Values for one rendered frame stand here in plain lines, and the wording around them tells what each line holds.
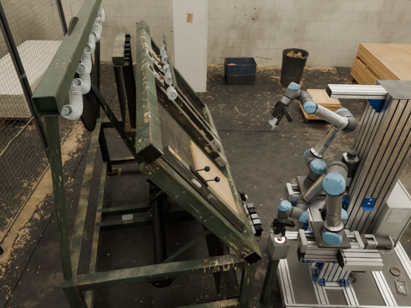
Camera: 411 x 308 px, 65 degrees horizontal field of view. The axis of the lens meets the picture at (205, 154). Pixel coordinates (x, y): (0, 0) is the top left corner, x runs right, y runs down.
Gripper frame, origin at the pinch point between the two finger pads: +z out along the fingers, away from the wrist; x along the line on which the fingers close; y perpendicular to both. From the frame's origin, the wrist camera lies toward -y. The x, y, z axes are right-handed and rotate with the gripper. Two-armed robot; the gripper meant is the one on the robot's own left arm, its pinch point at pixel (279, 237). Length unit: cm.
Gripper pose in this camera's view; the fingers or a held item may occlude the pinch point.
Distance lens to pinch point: 246.0
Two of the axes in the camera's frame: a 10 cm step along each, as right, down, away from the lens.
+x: 1.7, 6.0, -7.8
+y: -9.9, 0.9, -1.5
